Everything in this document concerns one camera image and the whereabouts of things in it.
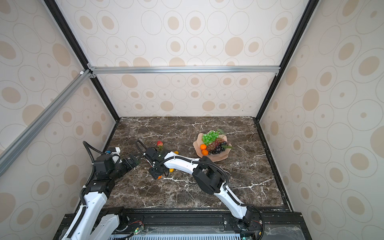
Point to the pink scalloped fruit bowl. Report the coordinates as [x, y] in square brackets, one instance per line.
[214, 158]

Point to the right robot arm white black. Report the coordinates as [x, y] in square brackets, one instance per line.
[211, 179]

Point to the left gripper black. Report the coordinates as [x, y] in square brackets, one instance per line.
[130, 164]

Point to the horizontal aluminium rail back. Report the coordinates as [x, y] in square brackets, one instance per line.
[185, 70]

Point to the diagonal aluminium rail left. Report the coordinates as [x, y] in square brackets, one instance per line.
[25, 138]

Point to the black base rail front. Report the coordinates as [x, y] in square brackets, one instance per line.
[182, 224]

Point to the black frame post right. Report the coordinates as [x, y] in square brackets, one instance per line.
[292, 46]

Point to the black frame post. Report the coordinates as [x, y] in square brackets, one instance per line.
[292, 46]
[58, 16]

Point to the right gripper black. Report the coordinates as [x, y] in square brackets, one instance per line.
[154, 175]

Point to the black grape bunch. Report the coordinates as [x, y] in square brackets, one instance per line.
[220, 149]

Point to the green grape bunch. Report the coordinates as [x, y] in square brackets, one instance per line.
[211, 136]

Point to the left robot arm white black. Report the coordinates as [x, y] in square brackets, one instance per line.
[107, 168]

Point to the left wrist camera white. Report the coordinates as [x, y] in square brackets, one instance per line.
[115, 152]

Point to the strawberry far with leaves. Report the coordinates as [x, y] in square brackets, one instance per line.
[160, 145]

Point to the black frame post left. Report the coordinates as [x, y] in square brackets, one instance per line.
[58, 16]

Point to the red grape bunch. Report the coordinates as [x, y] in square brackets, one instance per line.
[217, 143]

